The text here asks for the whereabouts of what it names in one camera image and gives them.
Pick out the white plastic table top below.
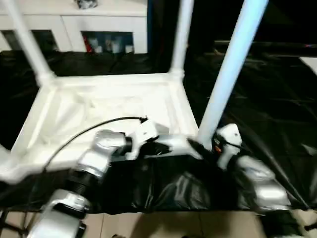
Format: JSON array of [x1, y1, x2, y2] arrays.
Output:
[[0, 69, 203, 186]]

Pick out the white plastic table leg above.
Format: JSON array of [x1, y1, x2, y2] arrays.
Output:
[[197, 0, 270, 151], [167, 0, 195, 80], [0, 145, 13, 175], [4, 0, 55, 87]]

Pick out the long black bar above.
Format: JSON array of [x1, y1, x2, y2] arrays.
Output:
[[213, 40, 317, 51]]

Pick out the white flat sheet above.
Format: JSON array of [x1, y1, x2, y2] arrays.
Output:
[[298, 56, 317, 73]]

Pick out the white glass-door cabinet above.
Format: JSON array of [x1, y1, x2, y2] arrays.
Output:
[[0, 0, 150, 55]]

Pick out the dark objects on cabinet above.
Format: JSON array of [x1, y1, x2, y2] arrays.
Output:
[[75, 0, 99, 10]]

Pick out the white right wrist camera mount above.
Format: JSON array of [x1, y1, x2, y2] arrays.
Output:
[[214, 123, 243, 171]]

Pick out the dark folding stand frame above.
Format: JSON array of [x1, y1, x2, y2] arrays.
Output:
[[0, 210, 33, 234]]

